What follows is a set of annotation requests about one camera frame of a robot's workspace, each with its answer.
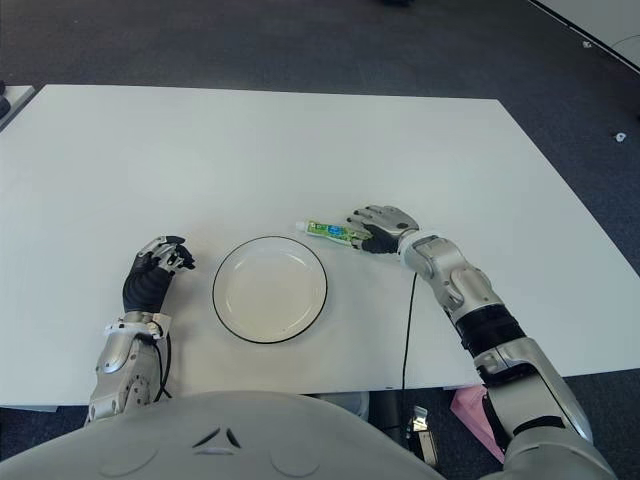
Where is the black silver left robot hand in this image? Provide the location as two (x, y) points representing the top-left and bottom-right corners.
(122, 233), (197, 314)

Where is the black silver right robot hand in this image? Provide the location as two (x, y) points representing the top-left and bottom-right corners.
(343, 204), (420, 255)

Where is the green white toothpaste tube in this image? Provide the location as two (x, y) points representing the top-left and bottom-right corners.
(296, 217), (374, 245)

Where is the white plate with black rim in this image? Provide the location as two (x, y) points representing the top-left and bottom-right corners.
(212, 235), (329, 345)

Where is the grey robot torso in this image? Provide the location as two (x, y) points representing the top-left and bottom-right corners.
(0, 389), (441, 480)

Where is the black table leg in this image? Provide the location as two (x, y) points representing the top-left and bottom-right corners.
(369, 390), (401, 434)

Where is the pink cardboard box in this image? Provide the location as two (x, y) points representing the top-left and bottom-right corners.
(449, 387), (506, 464)

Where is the white side table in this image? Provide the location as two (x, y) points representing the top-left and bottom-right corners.
(0, 84), (36, 132)

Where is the white desk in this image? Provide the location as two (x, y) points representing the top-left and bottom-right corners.
(524, 0), (640, 76)

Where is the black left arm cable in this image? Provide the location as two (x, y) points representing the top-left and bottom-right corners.
(149, 332), (174, 401)

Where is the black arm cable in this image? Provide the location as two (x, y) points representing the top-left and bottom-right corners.
(149, 332), (174, 401)
(401, 277), (419, 390)

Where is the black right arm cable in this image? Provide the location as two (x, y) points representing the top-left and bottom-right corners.
(401, 277), (419, 390)

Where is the silver metal bracket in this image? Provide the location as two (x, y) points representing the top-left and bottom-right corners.
(407, 404), (439, 466)

